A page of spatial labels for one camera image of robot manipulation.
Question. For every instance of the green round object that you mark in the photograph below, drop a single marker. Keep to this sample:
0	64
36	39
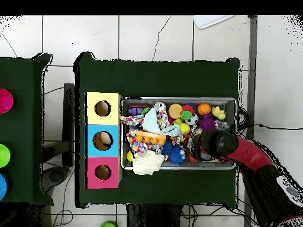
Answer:
108	225

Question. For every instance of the dark green table cloth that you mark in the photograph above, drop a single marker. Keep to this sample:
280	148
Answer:
21	130
153	78

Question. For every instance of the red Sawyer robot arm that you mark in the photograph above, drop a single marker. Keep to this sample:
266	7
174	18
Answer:
248	156

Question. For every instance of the small soccer ball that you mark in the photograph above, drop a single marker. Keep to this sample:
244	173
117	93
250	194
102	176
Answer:
191	119

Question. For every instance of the purple building block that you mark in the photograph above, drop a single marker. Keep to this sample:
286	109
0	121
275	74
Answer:
135	111

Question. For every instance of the orange mini basketball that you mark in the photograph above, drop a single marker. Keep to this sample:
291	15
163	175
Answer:
204	108

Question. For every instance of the yellow duck toy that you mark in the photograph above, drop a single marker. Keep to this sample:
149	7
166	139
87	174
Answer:
218	112

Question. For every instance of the wooden box with three holes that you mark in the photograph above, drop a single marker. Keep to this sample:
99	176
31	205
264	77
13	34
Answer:
104	118

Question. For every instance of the white plastic tray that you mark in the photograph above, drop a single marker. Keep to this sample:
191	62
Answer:
210	21

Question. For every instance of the blue bowl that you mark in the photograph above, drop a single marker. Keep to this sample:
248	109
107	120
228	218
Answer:
2	186

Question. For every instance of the cream waffle cloth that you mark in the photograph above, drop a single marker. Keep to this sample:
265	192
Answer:
146	164

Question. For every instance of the colourful dotted cloth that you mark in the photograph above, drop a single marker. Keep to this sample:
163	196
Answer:
133	141

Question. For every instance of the grey round base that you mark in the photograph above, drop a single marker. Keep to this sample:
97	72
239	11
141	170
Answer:
56	176

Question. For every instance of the black metal stand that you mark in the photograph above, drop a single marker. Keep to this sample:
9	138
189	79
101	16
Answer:
68	118

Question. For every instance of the purple spiky ball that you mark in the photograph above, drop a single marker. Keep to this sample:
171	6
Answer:
207	123

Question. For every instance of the green bowl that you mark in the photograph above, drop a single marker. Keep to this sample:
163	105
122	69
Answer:
4	156

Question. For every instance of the metal mesh bin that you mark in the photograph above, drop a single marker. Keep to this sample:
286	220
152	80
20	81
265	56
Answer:
213	166

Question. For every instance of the pink bowl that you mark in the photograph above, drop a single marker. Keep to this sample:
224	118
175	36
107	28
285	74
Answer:
5	101

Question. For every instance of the orange building block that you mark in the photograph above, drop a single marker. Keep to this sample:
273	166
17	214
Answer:
151	137

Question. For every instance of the orange foam disc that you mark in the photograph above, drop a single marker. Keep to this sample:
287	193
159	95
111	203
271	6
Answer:
175	111

